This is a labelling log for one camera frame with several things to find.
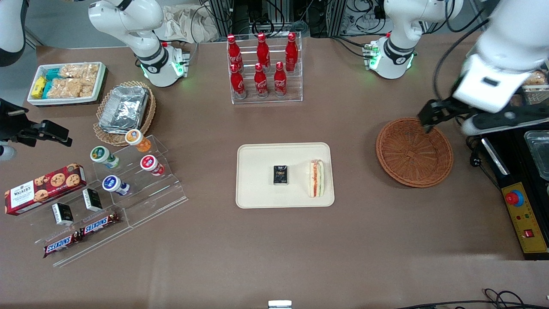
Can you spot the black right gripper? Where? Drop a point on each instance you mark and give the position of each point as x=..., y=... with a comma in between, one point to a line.
x=9, y=122

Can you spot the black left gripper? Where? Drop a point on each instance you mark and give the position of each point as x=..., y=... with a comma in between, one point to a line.
x=451, y=105

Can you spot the triangular sandwich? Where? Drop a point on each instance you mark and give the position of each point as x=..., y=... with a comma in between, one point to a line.
x=316, y=178

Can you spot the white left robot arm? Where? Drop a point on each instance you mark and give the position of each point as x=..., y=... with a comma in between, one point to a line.
x=497, y=81

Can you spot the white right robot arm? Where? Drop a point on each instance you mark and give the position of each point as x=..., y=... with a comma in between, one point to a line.
x=128, y=21

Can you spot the brown round wicker basket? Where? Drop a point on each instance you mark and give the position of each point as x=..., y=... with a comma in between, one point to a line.
x=411, y=154

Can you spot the light woven wicker basket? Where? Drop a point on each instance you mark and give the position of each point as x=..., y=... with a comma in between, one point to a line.
x=148, y=116

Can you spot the cream rectangular tray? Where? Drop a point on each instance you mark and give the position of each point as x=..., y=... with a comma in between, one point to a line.
x=257, y=180

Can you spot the teal snack pack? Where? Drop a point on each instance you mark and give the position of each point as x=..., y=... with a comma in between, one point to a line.
x=48, y=89
x=53, y=74

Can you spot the clear-wrapped rice cracker pack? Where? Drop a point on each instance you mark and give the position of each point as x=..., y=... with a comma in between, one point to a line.
x=70, y=88
x=537, y=78
x=79, y=71

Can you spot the yellow snack pack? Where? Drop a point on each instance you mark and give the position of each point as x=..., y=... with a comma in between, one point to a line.
x=38, y=87

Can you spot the green lid yogurt cup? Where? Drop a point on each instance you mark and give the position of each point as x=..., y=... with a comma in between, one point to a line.
x=102, y=155

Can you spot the red Walkers cookie box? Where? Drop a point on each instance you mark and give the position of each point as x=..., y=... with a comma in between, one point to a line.
x=43, y=189

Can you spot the white rectangular snack bin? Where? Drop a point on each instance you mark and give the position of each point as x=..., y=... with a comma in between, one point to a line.
x=102, y=79

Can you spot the small black white box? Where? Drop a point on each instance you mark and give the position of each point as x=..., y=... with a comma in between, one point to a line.
x=92, y=199
x=62, y=213

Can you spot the silver foil container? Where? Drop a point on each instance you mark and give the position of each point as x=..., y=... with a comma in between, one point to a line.
x=124, y=107

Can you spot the blue lid yogurt cup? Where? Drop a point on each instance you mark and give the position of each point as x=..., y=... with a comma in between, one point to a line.
x=113, y=183

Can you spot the orange lid yogurt cup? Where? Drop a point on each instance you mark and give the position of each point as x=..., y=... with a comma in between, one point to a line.
x=136, y=139

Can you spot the Snickers chocolate bar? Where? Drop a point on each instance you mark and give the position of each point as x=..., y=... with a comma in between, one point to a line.
x=62, y=243
x=98, y=224

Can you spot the red lid yogurt cup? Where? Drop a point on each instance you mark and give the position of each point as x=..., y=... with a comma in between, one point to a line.
x=150, y=164

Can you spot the clear bin of pastries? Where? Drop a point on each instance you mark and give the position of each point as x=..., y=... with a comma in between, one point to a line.
x=536, y=91

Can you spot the red emergency stop button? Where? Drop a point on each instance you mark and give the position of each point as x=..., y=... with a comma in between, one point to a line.
x=514, y=198

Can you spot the clear plastic container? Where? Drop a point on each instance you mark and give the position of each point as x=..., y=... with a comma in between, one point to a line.
x=541, y=156

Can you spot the clear acrylic step display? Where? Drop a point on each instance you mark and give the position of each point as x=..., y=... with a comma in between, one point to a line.
x=98, y=244
x=158, y=197

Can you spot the clear acrylic bottle rack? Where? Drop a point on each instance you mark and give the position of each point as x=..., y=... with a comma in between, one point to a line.
x=296, y=88

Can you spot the black yellow control box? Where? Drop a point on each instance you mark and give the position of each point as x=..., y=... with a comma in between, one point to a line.
x=525, y=223

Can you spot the red cola bottle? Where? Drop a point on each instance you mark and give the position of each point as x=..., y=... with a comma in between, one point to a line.
x=260, y=82
x=291, y=52
x=233, y=53
x=262, y=51
x=280, y=81
x=237, y=83

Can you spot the small black card box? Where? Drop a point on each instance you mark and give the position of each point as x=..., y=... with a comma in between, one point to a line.
x=281, y=175

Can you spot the beige cloth bag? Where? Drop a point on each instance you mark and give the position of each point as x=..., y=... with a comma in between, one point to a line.
x=184, y=25

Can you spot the small white block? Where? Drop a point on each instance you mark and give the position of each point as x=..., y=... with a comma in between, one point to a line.
x=279, y=304

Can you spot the black aluminium frame rack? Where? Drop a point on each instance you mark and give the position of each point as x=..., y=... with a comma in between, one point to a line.
x=240, y=17

